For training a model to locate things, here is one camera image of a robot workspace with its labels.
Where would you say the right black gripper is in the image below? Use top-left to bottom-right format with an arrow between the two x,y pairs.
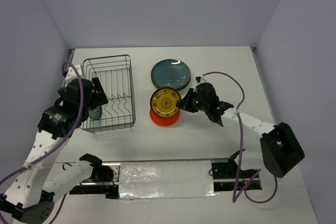
176,88 -> 208,113

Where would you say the blue floral celadon plate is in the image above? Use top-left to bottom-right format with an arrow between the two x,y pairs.
89,106 -> 102,121

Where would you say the amber brown small plate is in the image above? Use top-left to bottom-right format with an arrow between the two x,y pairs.
150,90 -> 182,118

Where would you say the orange plastic plate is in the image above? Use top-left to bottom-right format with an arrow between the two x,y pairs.
150,110 -> 180,127

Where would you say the dark green plate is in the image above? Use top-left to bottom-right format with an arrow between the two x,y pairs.
151,59 -> 191,91

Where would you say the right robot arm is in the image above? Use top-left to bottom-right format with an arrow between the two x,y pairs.
176,82 -> 305,178

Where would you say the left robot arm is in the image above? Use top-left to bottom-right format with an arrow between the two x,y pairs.
1,77 -> 108,223

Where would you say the silver foil tape sheet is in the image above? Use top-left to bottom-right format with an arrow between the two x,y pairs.
119,161 -> 215,199

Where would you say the wire dish rack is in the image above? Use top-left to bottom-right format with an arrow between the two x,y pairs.
81,55 -> 136,133

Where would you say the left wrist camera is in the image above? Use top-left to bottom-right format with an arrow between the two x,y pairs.
65,65 -> 85,81

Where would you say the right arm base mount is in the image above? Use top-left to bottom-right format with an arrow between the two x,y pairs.
208,151 -> 257,192

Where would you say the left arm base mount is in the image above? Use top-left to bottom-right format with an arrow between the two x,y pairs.
69,163 -> 121,199

